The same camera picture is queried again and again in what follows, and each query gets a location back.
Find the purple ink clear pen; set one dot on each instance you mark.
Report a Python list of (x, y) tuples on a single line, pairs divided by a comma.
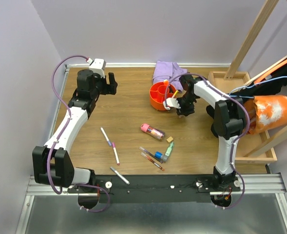
[(150, 154)]

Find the orange white bag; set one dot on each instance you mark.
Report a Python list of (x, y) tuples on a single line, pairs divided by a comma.
[(266, 112)]

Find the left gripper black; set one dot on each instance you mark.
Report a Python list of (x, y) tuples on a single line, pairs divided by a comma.
[(110, 88)]

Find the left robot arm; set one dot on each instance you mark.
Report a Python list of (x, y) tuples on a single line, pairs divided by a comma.
[(51, 162)]

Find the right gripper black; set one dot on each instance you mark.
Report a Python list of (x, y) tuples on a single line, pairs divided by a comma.
[(184, 110)]

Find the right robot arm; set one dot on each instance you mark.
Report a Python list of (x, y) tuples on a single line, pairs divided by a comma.
[(229, 122)]

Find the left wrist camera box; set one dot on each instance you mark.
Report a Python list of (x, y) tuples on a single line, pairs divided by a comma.
[(97, 66)]

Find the red ink pen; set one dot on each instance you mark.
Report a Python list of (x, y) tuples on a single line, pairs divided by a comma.
[(152, 161)]

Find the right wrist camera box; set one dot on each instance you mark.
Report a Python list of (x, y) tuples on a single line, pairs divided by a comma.
[(170, 103)]

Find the orange black highlighter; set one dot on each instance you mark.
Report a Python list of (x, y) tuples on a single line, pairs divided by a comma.
[(166, 82)]

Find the small tan eraser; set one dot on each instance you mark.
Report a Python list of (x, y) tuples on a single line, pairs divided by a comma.
[(170, 139)]

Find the black garment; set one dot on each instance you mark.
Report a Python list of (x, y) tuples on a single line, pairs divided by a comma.
[(268, 83)]

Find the wooden rack frame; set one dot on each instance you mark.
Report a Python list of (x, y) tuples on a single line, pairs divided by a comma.
[(254, 31)]

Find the pink capped white marker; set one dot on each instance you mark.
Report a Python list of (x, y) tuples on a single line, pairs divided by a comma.
[(115, 153)]

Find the orange round organizer container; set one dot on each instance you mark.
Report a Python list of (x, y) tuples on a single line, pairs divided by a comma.
[(157, 96)]

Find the grey silver marker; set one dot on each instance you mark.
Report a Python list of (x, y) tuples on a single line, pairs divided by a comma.
[(120, 176)]

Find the aluminium extrusion rail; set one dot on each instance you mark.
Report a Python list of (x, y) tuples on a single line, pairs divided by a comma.
[(254, 184)]

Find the wooden tray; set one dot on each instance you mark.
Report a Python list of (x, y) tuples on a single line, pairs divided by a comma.
[(248, 142)]

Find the pink capped clear pencil tube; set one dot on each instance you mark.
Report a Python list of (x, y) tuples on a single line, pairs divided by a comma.
[(148, 129)]

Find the purple crumpled cloth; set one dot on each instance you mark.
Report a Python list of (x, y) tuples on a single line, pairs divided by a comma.
[(166, 71)]

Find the blue capped grey glue stick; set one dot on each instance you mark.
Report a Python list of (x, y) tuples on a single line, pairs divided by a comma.
[(161, 157)]

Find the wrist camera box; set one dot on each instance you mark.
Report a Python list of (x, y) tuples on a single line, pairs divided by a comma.
[(97, 66), (170, 103)]

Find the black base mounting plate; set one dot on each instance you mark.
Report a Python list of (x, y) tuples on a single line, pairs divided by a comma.
[(164, 188)]

